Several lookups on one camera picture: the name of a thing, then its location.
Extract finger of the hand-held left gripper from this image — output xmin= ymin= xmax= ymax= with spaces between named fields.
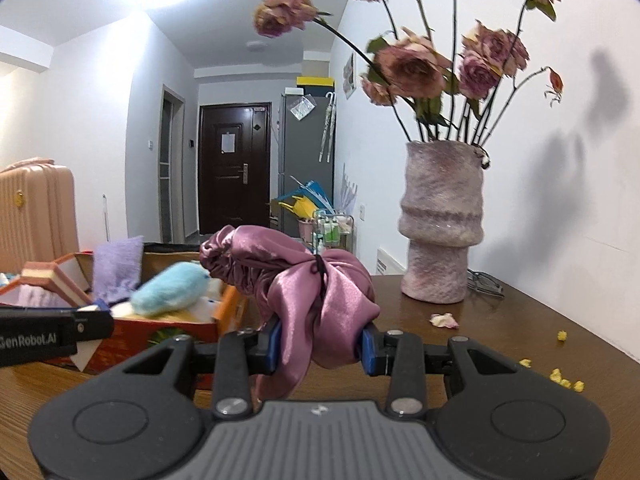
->
xmin=72 ymin=309 xmax=115 ymax=343

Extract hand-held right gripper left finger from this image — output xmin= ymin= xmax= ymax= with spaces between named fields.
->
xmin=122 ymin=320 xmax=281 ymax=420

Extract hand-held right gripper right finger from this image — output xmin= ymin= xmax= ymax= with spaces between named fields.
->
xmin=360 ymin=322 xmax=518 ymax=417

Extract pink satin sleep cap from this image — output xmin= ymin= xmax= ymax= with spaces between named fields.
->
xmin=199 ymin=225 xmax=381 ymax=401

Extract purple knitted pouch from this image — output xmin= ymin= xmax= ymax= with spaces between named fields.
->
xmin=91 ymin=236 xmax=146 ymax=306

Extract orange cardboard box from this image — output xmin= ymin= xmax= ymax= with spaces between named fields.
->
xmin=0 ymin=244 xmax=249 ymax=376

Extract blue plush toy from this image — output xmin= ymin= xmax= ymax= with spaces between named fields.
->
xmin=131 ymin=262 xmax=226 ymax=322

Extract layered cake plush toy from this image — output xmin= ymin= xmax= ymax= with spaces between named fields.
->
xmin=21 ymin=260 xmax=96 ymax=308

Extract white board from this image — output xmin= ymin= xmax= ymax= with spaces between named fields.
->
xmin=375 ymin=246 xmax=407 ymax=276

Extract black bag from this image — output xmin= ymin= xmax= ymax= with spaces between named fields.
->
xmin=145 ymin=242 xmax=203 ymax=254

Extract black eyeglasses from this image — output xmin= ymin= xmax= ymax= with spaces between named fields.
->
xmin=465 ymin=269 xmax=506 ymax=298

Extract yellow plastic item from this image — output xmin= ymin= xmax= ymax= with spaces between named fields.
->
xmin=277 ymin=197 xmax=318 ymax=221

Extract pink textured vase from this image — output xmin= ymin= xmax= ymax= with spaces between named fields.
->
xmin=398 ymin=141 xmax=486 ymax=304

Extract blue plastic item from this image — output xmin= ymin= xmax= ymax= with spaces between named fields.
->
xmin=290 ymin=180 xmax=333 ymax=211

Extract dark brown entrance door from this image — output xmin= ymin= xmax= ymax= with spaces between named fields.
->
xmin=198 ymin=102 xmax=272 ymax=236

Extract purple wing decoration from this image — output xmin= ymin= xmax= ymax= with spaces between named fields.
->
xmin=340 ymin=162 xmax=360 ymax=211

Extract grey interior door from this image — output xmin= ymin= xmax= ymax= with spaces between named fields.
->
xmin=160 ymin=85 xmax=186 ymax=243

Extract grey refrigerator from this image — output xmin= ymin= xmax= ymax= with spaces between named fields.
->
xmin=278 ymin=91 xmax=337 ymax=236

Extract white folded umbrella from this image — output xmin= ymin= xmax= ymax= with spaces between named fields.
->
xmin=318 ymin=92 xmax=337 ymax=163

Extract clear plastic bag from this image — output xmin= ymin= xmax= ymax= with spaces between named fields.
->
xmin=289 ymin=96 xmax=317 ymax=121

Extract dried pink rose bouquet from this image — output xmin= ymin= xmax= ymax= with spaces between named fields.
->
xmin=252 ymin=0 xmax=581 ymax=148

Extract metal wire rack cart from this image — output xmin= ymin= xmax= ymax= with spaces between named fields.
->
xmin=312 ymin=212 xmax=355 ymax=261

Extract white wall panel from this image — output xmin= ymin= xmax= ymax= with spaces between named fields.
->
xmin=343 ymin=52 xmax=357 ymax=100

